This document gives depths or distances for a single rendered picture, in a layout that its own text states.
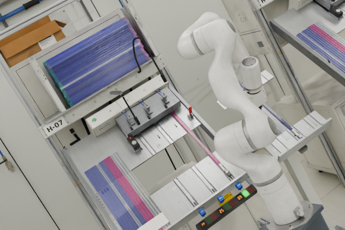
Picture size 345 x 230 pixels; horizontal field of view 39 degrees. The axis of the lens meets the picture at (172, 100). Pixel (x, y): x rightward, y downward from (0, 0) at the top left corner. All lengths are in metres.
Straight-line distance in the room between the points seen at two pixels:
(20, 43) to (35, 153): 1.41
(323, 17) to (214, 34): 1.42
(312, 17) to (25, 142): 2.40
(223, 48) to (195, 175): 0.86
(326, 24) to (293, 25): 0.19
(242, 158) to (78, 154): 1.09
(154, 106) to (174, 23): 1.83
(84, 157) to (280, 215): 1.15
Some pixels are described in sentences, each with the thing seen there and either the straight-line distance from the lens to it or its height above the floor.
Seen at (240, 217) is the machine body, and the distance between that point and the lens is 2.79.
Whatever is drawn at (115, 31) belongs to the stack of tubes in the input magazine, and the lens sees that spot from 2.62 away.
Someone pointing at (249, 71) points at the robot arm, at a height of 1.18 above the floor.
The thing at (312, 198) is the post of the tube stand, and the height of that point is 0.33.
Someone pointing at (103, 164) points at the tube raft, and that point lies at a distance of 2.52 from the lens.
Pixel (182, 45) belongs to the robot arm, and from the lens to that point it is 1.81.
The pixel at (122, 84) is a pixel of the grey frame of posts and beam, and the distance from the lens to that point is 2.64.
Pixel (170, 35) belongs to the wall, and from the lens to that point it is 4.31.
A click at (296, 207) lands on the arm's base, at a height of 0.75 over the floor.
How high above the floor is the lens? 1.62
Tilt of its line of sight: 11 degrees down
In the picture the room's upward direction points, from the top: 29 degrees counter-clockwise
